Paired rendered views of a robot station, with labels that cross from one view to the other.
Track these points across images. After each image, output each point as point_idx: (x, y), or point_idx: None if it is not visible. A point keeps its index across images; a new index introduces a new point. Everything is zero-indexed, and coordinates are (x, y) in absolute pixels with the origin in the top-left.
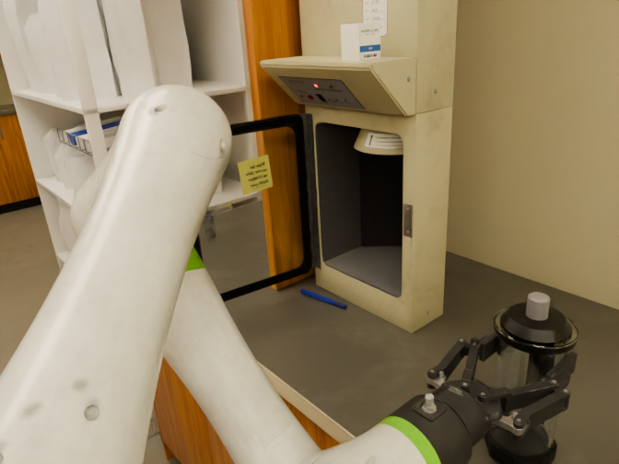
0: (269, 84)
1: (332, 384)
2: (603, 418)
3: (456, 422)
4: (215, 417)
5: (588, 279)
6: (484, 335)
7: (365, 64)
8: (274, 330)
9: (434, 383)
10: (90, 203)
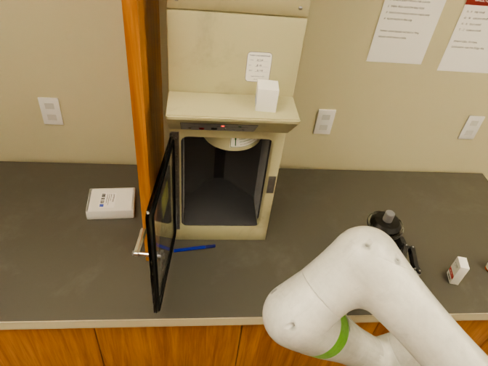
0: (147, 120)
1: None
2: None
3: None
4: (365, 364)
5: (295, 157)
6: (291, 218)
7: (293, 120)
8: (200, 290)
9: None
10: (324, 324)
